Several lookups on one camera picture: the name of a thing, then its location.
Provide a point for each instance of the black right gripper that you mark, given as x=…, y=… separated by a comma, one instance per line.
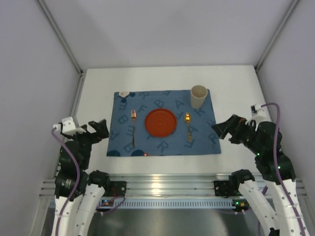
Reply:
x=234, y=131

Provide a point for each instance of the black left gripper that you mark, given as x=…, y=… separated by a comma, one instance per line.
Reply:
x=91, y=133

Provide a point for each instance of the blue letter-print cloth napkin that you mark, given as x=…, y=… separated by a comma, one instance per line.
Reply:
x=204, y=139

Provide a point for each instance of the gold ornate spoon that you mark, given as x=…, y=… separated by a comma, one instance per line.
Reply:
x=187, y=121

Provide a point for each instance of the copper-coloured fork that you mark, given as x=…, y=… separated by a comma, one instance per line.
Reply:
x=133, y=118

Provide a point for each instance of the beige paper cup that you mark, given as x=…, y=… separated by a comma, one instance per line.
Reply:
x=198, y=94

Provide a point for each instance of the red round plastic plate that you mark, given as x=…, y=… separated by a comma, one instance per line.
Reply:
x=160, y=123

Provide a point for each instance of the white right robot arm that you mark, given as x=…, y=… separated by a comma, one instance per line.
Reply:
x=284, y=216

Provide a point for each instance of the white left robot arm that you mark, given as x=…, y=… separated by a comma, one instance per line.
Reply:
x=77, y=193

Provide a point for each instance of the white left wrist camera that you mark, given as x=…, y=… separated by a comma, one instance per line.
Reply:
x=68, y=126

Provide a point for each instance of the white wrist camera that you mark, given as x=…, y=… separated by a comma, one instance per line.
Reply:
x=68, y=126
x=258, y=115

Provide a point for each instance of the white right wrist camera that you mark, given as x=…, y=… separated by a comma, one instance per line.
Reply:
x=258, y=115

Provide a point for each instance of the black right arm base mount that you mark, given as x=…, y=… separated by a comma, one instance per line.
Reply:
x=226, y=188

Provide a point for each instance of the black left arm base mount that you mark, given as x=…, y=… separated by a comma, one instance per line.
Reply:
x=115, y=189

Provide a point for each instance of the right aluminium corner post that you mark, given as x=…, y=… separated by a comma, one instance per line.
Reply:
x=276, y=34

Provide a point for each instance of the aluminium corner post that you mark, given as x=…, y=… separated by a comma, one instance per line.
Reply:
x=276, y=34
x=57, y=31

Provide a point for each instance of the aluminium front rail frame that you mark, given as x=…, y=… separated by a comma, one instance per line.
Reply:
x=169, y=186

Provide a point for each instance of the perforated white cable duct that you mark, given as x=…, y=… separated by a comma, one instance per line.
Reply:
x=176, y=204

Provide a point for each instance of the left aluminium corner post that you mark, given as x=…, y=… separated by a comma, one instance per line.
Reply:
x=57, y=31

